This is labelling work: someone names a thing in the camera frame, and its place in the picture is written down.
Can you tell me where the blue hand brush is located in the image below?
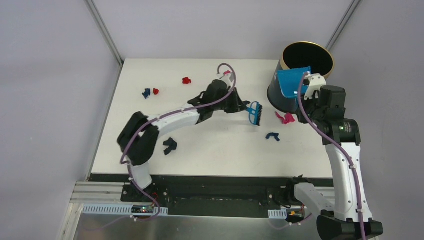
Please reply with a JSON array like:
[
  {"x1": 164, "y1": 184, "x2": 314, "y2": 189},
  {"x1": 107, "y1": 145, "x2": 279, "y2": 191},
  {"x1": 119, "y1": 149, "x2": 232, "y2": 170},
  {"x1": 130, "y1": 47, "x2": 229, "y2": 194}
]
[{"x1": 246, "y1": 101, "x2": 263, "y2": 127}]

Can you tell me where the blue plastic dustpan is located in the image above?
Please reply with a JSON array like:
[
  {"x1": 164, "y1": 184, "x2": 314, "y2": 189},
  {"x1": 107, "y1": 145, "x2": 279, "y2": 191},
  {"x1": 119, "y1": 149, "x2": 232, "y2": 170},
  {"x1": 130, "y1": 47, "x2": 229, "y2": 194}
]
[{"x1": 276, "y1": 66, "x2": 311, "y2": 99}]

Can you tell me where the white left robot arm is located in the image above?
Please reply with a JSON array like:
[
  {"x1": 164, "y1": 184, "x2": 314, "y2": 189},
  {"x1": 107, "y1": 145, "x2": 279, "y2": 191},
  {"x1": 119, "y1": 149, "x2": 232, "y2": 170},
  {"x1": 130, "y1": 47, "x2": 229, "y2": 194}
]
[{"x1": 117, "y1": 79, "x2": 247, "y2": 203}]

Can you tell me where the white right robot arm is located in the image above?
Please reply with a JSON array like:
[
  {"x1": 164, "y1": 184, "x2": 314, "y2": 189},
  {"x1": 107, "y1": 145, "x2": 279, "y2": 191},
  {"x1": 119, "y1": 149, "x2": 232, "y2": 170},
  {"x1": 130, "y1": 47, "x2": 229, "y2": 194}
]
[{"x1": 283, "y1": 85, "x2": 384, "y2": 240}]

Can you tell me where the large pink paper scrap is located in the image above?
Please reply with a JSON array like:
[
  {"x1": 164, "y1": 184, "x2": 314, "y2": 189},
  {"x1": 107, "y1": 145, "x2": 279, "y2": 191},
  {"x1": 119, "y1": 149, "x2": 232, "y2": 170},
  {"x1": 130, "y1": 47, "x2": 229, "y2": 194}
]
[{"x1": 275, "y1": 111, "x2": 296, "y2": 125}]

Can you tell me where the red paper scrap top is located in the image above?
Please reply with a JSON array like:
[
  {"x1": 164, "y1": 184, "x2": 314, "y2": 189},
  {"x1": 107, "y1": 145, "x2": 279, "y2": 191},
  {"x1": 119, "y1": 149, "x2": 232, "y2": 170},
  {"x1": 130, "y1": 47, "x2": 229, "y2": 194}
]
[{"x1": 182, "y1": 77, "x2": 192, "y2": 85}]

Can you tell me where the blue paper scrap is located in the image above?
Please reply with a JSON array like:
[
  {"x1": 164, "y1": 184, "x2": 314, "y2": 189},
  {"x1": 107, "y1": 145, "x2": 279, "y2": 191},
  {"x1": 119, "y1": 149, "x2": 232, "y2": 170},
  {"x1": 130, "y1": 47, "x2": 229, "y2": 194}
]
[{"x1": 265, "y1": 132, "x2": 280, "y2": 142}]

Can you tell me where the dark bin with gold rim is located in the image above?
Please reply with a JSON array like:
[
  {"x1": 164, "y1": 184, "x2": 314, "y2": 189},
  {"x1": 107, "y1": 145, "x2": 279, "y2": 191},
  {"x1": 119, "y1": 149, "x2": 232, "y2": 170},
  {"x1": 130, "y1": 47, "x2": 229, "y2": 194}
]
[{"x1": 267, "y1": 41, "x2": 335, "y2": 114}]

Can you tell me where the large black paper scrap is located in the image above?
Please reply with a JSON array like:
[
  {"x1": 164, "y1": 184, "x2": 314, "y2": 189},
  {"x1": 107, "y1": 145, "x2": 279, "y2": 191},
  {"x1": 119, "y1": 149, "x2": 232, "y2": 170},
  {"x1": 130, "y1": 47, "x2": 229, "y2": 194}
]
[{"x1": 162, "y1": 137, "x2": 178, "y2": 156}]

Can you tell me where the dark blue scrap top left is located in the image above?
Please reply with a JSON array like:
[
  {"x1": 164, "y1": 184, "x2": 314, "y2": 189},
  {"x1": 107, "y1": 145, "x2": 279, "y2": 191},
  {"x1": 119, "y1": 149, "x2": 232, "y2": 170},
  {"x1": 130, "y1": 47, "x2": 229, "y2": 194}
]
[{"x1": 141, "y1": 88, "x2": 151, "y2": 99}]

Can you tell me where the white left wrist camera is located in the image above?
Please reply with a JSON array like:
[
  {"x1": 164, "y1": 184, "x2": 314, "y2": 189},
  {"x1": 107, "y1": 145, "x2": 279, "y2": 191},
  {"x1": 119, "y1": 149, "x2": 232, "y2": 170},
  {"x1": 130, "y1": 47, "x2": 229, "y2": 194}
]
[{"x1": 217, "y1": 73, "x2": 234, "y2": 87}]

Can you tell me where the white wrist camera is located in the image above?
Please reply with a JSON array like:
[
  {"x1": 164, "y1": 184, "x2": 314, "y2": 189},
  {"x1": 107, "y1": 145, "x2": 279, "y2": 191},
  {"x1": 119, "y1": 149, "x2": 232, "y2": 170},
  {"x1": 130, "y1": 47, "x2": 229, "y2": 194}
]
[
  {"x1": 303, "y1": 73, "x2": 327, "y2": 101},
  {"x1": 217, "y1": 73, "x2": 234, "y2": 87}
]

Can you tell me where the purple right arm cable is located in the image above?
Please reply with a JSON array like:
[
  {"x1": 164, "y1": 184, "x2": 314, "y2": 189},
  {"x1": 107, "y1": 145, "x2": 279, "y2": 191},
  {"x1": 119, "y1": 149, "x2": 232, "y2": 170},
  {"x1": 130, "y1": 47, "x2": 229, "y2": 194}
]
[{"x1": 296, "y1": 72, "x2": 369, "y2": 240}]

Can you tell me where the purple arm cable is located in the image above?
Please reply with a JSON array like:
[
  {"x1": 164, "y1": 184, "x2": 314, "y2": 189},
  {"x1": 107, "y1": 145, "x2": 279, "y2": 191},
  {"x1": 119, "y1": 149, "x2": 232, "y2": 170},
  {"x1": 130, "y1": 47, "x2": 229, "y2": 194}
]
[
  {"x1": 119, "y1": 62, "x2": 238, "y2": 222},
  {"x1": 296, "y1": 72, "x2": 369, "y2": 240}
]

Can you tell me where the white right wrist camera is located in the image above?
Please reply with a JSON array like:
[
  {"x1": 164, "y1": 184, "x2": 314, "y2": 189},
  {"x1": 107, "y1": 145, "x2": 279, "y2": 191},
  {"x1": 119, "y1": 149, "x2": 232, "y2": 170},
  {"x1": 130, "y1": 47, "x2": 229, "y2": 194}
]
[{"x1": 303, "y1": 73, "x2": 327, "y2": 101}]

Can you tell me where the black mounting base plate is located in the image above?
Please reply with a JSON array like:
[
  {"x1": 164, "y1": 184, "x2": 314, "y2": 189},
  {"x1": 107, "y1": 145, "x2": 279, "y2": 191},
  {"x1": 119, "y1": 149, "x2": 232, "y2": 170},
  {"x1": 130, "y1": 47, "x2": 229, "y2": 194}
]
[{"x1": 88, "y1": 173, "x2": 334, "y2": 219}]

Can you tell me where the right white slotted cable duct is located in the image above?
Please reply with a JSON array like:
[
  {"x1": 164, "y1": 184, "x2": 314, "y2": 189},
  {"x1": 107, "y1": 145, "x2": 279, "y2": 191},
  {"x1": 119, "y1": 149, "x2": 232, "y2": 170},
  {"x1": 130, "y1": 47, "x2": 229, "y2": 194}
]
[{"x1": 267, "y1": 208, "x2": 288, "y2": 220}]

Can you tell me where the white slotted cable duct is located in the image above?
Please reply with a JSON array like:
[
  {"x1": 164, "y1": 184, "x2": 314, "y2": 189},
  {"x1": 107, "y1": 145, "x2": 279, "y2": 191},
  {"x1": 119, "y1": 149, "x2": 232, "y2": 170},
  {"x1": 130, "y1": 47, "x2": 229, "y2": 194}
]
[
  {"x1": 267, "y1": 208, "x2": 288, "y2": 220},
  {"x1": 82, "y1": 203, "x2": 169, "y2": 217}
]

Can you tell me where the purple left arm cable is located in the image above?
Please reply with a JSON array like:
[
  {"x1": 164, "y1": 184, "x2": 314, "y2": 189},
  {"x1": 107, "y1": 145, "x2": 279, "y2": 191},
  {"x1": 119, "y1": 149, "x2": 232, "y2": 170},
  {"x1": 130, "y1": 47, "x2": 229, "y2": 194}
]
[{"x1": 119, "y1": 62, "x2": 238, "y2": 222}]

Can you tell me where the aluminium frame rail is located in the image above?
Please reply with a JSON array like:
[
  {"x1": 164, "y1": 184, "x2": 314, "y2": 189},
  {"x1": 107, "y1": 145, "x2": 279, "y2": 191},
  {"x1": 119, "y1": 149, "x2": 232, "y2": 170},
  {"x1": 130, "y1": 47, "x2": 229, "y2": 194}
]
[{"x1": 70, "y1": 181, "x2": 335, "y2": 211}]

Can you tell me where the left white slotted cable duct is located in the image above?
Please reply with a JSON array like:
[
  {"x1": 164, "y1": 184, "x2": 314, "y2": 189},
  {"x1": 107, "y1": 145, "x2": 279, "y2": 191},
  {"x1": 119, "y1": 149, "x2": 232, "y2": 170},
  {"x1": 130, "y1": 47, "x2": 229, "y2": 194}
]
[{"x1": 82, "y1": 203, "x2": 169, "y2": 217}]

